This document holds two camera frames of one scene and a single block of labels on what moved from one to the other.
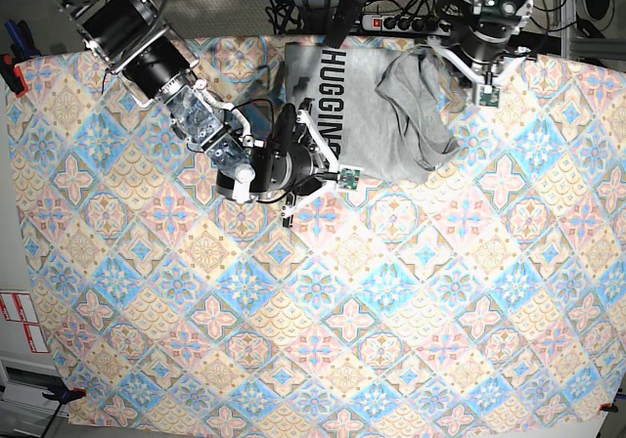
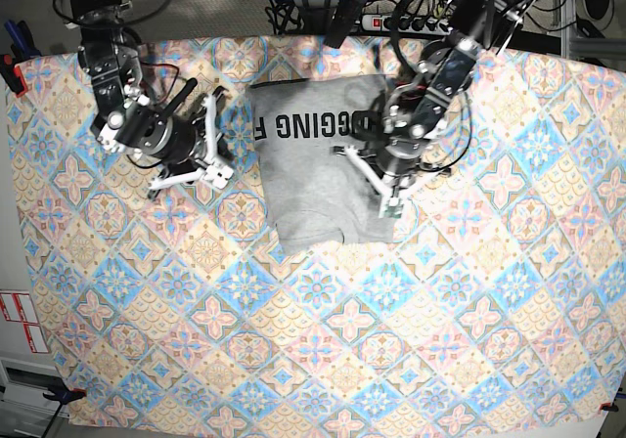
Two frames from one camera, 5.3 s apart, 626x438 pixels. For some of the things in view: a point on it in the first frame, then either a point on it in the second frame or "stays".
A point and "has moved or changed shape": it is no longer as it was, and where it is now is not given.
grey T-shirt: [388, 111] has moved or changed shape
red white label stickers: [18, 306] stays
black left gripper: [295, 168] to [186, 143]
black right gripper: [487, 39] to [392, 161]
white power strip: [407, 24] stays
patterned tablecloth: [490, 288] stays
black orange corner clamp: [63, 395] stays
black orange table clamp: [12, 65] stays
